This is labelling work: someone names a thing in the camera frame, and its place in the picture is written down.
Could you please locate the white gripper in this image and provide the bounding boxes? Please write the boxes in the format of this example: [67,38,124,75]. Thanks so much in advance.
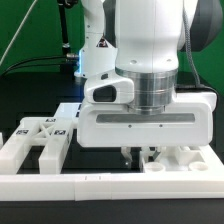
[77,71,217,167]

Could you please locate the white chair seat part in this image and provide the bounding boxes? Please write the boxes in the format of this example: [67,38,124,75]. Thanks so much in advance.
[139,146,209,173]

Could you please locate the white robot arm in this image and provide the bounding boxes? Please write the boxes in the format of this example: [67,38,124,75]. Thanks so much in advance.
[77,0,223,169]

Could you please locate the white U-shaped obstacle fence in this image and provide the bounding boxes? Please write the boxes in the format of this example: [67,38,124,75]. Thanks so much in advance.
[0,146,224,201]

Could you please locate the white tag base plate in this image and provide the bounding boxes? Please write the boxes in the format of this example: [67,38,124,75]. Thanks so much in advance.
[54,103,81,120]

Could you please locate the white chair back frame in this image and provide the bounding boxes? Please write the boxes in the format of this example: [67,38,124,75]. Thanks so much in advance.
[0,117,78,175]

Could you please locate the black cables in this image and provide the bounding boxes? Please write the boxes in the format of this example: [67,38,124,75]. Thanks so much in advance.
[0,53,80,77]

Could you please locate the white diagonal cable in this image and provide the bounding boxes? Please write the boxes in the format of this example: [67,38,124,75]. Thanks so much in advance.
[0,0,38,66]

